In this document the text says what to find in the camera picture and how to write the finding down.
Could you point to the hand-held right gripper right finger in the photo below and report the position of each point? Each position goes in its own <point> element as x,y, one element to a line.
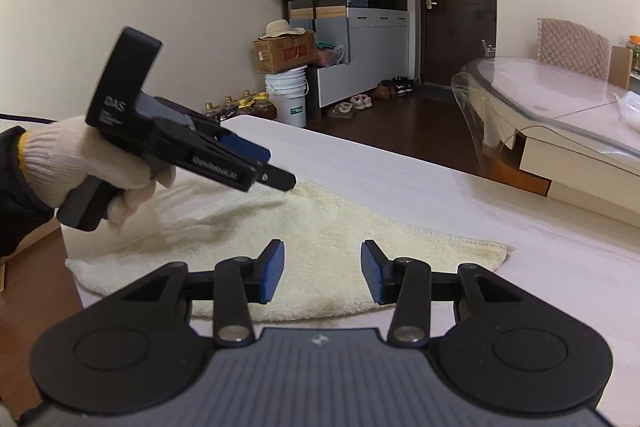
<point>372,272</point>

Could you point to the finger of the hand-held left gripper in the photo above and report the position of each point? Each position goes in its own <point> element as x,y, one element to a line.
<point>225,167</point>
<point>245,148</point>

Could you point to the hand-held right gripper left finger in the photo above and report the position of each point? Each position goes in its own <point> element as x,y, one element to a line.
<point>274,272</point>

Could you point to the cream terry towel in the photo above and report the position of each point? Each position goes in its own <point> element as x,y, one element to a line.
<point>325,227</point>

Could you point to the person's left forearm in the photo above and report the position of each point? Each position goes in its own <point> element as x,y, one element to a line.
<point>20,207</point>

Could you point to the person's left hand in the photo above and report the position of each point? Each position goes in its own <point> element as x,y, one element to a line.
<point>75,157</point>

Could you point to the cluster of oil bottles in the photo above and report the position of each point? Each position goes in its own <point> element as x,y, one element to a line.
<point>250,107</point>

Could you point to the white plastic bucket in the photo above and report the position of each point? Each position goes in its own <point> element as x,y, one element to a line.
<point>287,97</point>

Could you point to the brown cardboard box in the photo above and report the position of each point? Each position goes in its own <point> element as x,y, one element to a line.
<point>280,54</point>

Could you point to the straw hat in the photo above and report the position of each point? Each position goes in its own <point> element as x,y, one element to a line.
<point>281,28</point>

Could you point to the pile of colourful bags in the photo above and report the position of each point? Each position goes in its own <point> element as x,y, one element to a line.
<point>328,54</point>

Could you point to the row of shoes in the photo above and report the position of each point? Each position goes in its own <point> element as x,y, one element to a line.
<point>367,99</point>

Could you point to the grey white hallway cabinet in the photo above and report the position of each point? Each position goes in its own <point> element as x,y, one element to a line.
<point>360,22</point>

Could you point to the cream dining table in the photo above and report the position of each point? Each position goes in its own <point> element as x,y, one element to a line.
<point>550,87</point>

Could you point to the quilted beige chair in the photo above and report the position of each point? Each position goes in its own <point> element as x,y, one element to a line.
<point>575,49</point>

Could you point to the clear plastic bag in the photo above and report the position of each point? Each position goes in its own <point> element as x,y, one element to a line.
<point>631,112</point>

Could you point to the brown wooden box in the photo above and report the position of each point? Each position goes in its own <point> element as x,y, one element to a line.
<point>620,67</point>

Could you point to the glass jar orange lid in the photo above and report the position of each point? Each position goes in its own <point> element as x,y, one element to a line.
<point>635,52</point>

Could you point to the clear wall-mounted holder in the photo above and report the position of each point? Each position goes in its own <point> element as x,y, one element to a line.
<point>488,48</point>

